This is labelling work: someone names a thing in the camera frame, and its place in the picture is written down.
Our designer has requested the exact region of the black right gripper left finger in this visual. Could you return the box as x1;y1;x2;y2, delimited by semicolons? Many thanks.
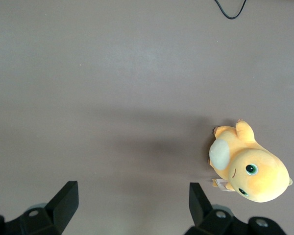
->
0;181;79;235

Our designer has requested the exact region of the black cable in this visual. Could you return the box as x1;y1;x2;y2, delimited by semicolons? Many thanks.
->
214;0;248;20

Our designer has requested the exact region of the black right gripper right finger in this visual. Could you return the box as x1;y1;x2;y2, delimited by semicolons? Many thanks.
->
183;182;287;235

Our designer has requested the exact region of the orange plush dragon toy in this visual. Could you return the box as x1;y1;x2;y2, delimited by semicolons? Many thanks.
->
207;118;294;203

